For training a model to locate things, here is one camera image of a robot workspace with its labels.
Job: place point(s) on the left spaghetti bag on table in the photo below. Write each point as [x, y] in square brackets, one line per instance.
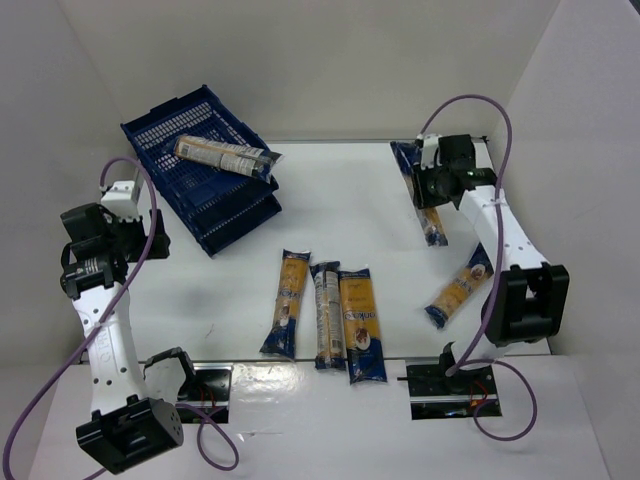
[281, 339]

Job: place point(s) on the wide yellow spaghetti bag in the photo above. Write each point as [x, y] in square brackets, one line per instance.
[363, 346]

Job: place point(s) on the blue stacked plastic trays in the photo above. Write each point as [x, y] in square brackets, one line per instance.
[217, 207]

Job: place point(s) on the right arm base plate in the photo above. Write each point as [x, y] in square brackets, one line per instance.
[432, 395]

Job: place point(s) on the pasta bag in tray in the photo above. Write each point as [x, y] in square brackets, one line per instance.
[248, 161]

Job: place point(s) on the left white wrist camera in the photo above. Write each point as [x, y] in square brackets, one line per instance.
[121, 199]

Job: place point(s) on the grasped blue yellow spaghetti bag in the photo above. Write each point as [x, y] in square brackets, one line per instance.
[406, 155]

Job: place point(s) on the far right spaghetti bag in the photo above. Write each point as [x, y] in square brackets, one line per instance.
[473, 275]

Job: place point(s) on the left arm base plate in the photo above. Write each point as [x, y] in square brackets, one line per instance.
[210, 391]

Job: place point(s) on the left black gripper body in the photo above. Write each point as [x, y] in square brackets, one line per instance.
[155, 238]

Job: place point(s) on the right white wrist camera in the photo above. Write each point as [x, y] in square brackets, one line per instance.
[429, 146]

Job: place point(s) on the middle dark spaghetti bag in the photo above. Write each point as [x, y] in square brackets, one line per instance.
[329, 328]

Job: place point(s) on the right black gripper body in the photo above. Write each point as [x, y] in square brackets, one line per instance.
[420, 186]

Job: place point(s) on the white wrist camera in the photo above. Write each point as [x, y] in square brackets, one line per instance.
[121, 199]
[429, 146]

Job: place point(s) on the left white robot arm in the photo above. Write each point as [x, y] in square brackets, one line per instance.
[133, 409]

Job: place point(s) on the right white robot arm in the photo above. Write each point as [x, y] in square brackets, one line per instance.
[528, 296]

